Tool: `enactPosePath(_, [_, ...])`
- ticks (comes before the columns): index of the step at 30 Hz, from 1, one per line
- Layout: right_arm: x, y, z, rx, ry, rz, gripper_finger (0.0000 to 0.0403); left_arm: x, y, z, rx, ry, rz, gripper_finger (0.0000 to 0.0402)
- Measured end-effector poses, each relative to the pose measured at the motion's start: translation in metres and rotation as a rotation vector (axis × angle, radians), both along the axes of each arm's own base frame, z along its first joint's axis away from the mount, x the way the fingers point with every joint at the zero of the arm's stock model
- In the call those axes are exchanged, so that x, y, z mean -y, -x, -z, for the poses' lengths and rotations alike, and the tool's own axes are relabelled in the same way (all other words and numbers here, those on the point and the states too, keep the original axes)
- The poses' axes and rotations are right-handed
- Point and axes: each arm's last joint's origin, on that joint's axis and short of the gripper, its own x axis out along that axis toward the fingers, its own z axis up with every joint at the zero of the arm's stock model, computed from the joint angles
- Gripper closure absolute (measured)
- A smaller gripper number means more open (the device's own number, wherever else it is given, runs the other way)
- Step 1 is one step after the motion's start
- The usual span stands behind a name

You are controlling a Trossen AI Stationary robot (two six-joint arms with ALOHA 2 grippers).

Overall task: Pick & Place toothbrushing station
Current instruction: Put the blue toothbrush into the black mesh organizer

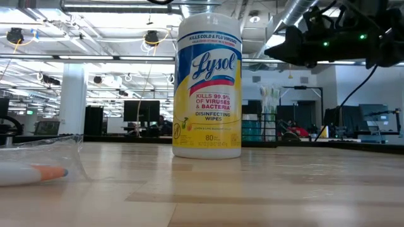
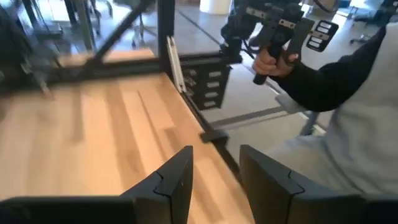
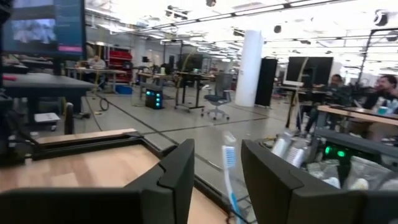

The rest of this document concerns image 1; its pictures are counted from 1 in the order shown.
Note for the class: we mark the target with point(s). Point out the black ceiling camera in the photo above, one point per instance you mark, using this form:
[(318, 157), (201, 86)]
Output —
[(15, 35), (151, 38)]

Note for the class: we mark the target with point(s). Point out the white building pillar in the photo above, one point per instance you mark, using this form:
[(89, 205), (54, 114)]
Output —
[(72, 104)]

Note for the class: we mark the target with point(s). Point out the black rectangular rig frame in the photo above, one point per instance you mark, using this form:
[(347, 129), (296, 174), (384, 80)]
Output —
[(301, 87)]

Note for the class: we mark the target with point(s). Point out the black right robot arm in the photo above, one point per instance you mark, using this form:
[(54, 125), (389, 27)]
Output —
[(388, 38)]

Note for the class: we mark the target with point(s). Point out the Lysol disinfecting wipes canister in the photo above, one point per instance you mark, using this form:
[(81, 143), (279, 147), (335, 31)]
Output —
[(206, 94)]

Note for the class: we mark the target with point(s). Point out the person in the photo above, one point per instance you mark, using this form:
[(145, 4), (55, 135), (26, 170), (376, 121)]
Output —
[(298, 130), (164, 126)]

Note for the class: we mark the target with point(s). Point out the black mesh organizer caddy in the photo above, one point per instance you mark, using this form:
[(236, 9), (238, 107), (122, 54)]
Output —
[(268, 135)]

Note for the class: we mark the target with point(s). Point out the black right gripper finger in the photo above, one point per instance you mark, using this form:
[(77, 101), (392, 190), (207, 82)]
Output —
[(287, 48)]

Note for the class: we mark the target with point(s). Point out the black office monitor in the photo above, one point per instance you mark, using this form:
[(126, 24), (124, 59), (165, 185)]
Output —
[(140, 110)]

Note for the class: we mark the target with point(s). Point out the grey office chair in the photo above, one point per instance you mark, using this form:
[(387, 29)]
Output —
[(46, 128)]

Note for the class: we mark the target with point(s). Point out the wrapped white orange toothbrush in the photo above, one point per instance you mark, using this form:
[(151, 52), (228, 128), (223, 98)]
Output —
[(19, 174)]

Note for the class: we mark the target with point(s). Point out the black office cabinet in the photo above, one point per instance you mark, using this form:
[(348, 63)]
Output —
[(93, 121)]

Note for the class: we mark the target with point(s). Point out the ceiling light strip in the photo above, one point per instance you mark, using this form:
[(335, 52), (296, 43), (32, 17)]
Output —
[(252, 60), (85, 57)]

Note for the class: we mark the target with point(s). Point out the silver ventilation duct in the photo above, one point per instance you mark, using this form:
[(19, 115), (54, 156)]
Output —
[(290, 12)]

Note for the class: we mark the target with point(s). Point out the yellow cup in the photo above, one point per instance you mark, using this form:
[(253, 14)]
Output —
[(325, 132)]

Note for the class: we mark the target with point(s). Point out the dark desk monitor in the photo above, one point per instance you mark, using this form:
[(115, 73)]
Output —
[(374, 112)]

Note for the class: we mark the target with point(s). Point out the round ceiling sensor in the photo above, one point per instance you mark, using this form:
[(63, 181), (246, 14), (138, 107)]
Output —
[(254, 17)]

